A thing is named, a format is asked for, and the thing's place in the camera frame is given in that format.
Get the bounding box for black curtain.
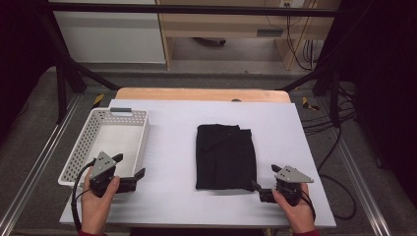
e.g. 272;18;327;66
324;0;417;207
0;0;58;146

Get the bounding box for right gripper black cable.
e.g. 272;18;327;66
299;173;358;221

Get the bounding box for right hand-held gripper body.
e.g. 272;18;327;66
259;165;315;207

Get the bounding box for white cabinet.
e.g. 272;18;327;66
48;0;166;65

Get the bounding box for grey box under desk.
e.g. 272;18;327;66
256;29;284;37

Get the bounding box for black cloth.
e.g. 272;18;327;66
195;123;258;192

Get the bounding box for light wooden desk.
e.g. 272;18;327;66
155;0;342;72

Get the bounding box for person's right hand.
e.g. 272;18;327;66
270;182;317;234

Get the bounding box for black floor cables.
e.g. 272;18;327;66
301;87;359;173

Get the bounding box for person's dark clothing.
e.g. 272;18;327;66
129;227;267;236

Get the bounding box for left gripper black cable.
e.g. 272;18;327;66
71;160;97;232

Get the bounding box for yellow cable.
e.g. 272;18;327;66
288;0;320;71

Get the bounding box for white board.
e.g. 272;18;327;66
59;98;337;229

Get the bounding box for wooden table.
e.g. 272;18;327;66
115;87;292;104

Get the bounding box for black metal frame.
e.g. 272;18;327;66
38;1;358;129

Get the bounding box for aluminium floor rail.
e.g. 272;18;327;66
0;94;82;236
328;131;393;236

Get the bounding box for person's left hand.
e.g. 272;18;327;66
81;166;121;234

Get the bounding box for black hanging cables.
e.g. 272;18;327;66
285;15;317;72

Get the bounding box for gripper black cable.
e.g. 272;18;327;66
71;160;97;232
299;173;358;221

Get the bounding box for white perforated plastic basket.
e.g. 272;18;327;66
57;107;150;190

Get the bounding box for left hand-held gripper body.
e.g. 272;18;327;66
89;150;137;198

